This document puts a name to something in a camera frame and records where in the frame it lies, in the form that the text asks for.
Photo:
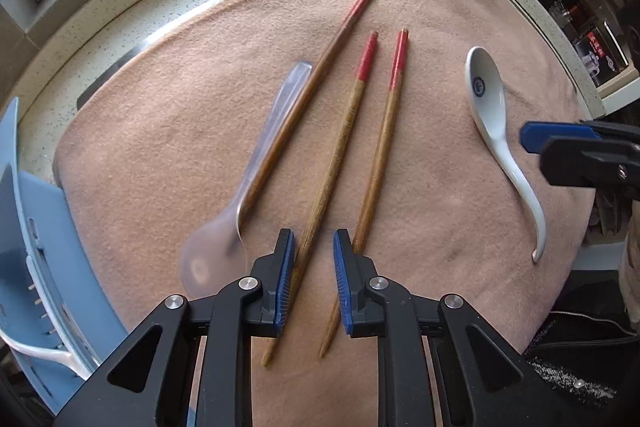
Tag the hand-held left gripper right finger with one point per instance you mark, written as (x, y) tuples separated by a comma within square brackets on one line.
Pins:
[(345, 287)]

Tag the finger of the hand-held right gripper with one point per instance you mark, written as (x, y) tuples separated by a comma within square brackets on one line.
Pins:
[(585, 167), (550, 136)]

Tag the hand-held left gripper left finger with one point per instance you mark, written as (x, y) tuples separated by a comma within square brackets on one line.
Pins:
[(282, 287)]

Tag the clear plastic spoon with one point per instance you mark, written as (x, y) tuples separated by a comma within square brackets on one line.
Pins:
[(210, 262)]

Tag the white ceramic spoon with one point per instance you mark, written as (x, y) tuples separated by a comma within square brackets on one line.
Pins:
[(50, 354), (485, 92)]

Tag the red-tipped wooden chopstick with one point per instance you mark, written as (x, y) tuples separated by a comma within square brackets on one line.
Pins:
[(345, 122), (320, 72), (385, 122)]

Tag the blue plastic drain basket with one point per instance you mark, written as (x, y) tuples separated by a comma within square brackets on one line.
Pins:
[(30, 232)]

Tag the black printed box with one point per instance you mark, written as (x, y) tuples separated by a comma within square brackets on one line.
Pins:
[(600, 52)]

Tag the pink towel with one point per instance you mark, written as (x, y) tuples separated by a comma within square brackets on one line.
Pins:
[(150, 157)]

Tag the person's dark jacket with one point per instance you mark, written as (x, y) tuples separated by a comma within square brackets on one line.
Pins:
[(575, 357)]

